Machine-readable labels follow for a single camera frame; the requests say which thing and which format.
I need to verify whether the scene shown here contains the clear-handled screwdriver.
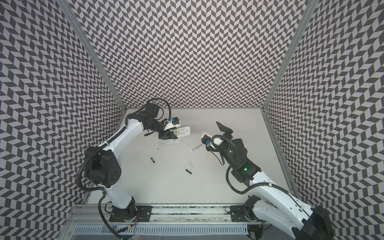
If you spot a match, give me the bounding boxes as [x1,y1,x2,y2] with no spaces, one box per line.
[191,144,204,152]

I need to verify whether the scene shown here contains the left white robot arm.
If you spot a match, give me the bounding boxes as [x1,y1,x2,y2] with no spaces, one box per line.
[77,98,180,222]

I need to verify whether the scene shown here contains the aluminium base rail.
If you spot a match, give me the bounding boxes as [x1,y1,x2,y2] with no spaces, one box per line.
[64,203,316,226]

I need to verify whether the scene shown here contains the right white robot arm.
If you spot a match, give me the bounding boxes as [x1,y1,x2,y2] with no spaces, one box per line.
[201,122,335,240]

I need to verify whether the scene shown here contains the white battery cover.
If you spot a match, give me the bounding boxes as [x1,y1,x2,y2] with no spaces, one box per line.
[185,162,194,171]

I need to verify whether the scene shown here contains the white remote with green buttons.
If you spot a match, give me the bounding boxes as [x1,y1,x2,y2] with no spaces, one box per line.
[174,127,191,138]

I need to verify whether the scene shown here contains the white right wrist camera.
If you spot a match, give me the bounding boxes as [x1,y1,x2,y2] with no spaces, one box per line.
[201,132,225,152]

